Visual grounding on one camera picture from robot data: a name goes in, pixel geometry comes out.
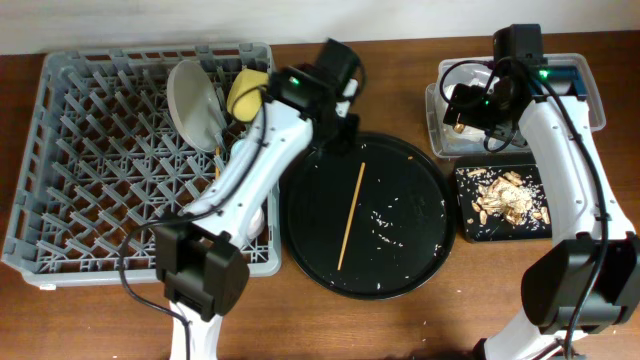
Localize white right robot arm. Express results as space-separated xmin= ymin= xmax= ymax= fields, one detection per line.
xmin=439 ymin=24 xmax=639 ymax=359

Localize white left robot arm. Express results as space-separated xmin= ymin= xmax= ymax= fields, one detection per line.
xmin=118 ymin=39 xmax=366 ymax=359

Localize wooden chopstick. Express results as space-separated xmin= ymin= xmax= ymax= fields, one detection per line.
xmin=337 ymin=162 xmax=366 ymax=271
xmin=214 ymin=146 xmax=221 ymax=181

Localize gold snack wrapper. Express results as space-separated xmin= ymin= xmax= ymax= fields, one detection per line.
xmin=453 ymin=124 xmax=465 ymax=134

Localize pink plastic cup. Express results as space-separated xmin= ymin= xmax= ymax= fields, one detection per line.
xmin=246 ymin=207 xmax=266 ymax=241

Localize clear plastic bin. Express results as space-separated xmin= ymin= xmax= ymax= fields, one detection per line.
xmin=425 ymin=53 xmax=606 ymax=159

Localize blue plastic cup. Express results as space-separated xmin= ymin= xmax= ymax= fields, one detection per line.
xmin=230 ymin=139 xmax=245 ymax=158

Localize food scraps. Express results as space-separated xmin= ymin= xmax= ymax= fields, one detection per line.
xmin=459 ymin=168 xmax=551 ymax=229

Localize yellow bowl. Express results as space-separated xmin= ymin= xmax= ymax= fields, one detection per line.
xmin=227 ymin=69 xmax=269 ymax=123

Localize black rectangular bin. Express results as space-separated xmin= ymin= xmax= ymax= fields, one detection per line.
xmin=454 ymin=153 xmax=551 ymax=243

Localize black round tray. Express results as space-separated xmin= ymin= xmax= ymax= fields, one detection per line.
xmin=280 ymin=133 xmax=457 ymax=300

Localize grey dishwasher rack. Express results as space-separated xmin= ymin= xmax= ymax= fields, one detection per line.
xmin=1 ymin=42 xmax=274 ymax=290

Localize grey round plate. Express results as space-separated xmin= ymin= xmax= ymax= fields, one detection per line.
xmin=166 ymin=60 xmax=226 ymax=152

